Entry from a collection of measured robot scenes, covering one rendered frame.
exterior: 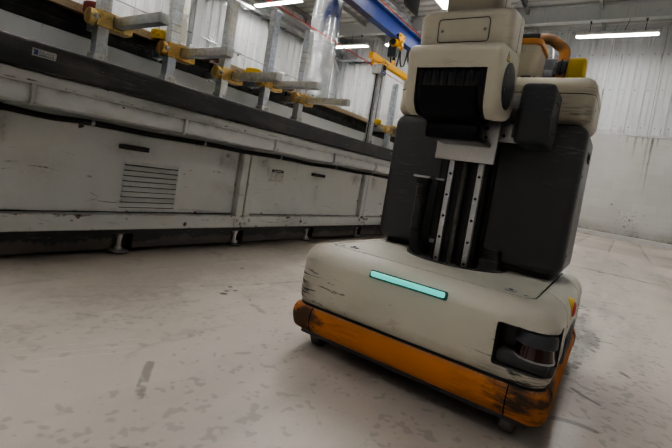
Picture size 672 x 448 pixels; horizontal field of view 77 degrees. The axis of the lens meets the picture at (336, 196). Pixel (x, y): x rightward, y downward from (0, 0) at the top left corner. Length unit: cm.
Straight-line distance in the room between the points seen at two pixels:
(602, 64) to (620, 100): 99
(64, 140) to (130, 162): 26
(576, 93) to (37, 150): 169
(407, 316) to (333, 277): 21
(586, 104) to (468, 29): 37
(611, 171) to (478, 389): 1101
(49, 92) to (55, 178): 39
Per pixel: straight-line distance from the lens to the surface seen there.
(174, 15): 176
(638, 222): 1179
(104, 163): 189
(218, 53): 157
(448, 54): 104
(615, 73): 1229
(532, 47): 136
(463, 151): 118
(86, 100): 160
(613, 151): 1189
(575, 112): 124
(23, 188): 180
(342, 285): 106
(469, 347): 96
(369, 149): 278
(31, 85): 155
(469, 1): 114
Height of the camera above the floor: 47
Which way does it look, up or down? 3 degrees down
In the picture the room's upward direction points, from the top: 9 degrees clockwise
